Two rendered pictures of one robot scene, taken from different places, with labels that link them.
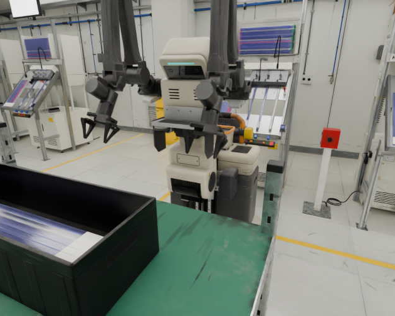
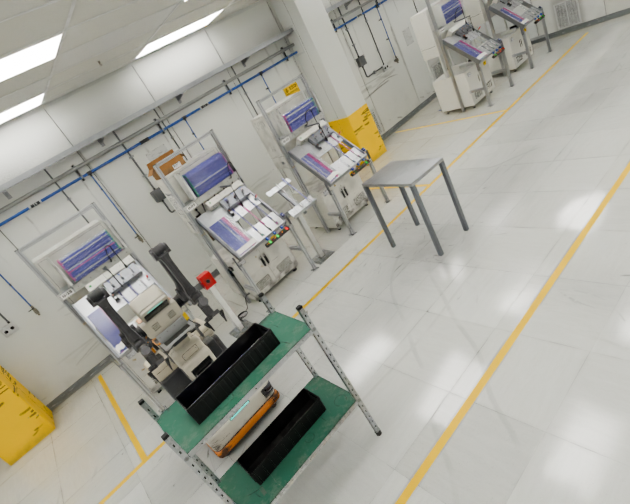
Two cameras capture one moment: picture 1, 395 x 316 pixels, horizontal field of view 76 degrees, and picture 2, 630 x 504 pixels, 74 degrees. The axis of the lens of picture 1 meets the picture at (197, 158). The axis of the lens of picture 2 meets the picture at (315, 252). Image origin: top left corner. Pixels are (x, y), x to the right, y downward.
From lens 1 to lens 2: 2.17 m
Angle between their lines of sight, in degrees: 49
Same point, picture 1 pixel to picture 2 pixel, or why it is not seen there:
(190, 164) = (193, 353)
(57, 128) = not seen: outside the picture
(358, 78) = (158, 223)
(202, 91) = (203, 302)
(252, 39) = (79, 262)
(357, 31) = (123, 192)
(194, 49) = (155, 295)
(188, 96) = (165, 320)
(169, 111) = (162, 337)
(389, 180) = (254, 273)
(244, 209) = not seen: hidden behind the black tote
